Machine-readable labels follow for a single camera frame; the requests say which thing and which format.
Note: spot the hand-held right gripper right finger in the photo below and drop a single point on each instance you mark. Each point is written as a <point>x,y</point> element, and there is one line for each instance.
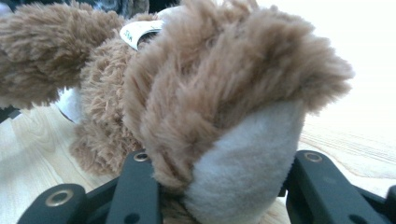
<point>317,193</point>

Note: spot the brown teddy bear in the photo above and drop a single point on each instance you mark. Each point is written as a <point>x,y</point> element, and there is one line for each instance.
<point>202,93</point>

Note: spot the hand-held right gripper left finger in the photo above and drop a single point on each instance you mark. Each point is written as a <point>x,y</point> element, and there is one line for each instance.
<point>137,193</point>

